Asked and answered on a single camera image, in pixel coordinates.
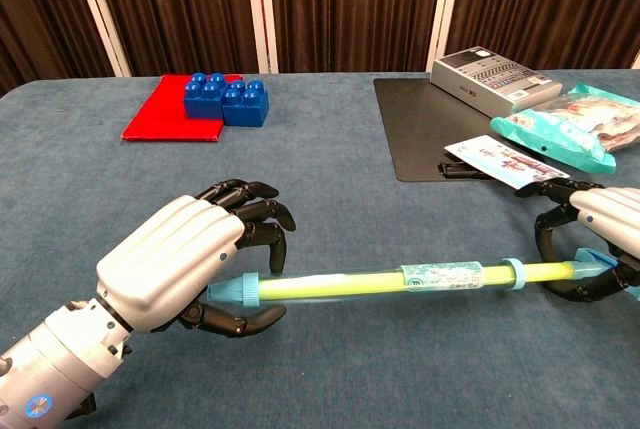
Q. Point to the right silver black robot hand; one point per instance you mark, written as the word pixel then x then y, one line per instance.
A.
pixel 605 214

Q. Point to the white printed card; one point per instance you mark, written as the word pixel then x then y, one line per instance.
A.
pixel 500 164

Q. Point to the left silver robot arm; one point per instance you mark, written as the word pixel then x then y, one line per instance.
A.
pixel 55 364

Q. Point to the red flat board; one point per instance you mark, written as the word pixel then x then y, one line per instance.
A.
pixel 170 126

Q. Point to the blue table cloth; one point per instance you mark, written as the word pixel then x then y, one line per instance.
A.
pixel 350 189

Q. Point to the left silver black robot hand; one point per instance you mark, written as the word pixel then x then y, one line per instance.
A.
pixel 170 249

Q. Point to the black clipboard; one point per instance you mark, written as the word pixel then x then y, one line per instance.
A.
pixel 415 124

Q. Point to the grey printed cardboard box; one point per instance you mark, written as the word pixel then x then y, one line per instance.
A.
pixel 480 80

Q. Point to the blue toy building block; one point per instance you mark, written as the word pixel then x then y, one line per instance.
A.
pixel 202 104
pixel 245 111

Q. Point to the teal snack bag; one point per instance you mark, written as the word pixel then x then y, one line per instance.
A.
pixel 550 135

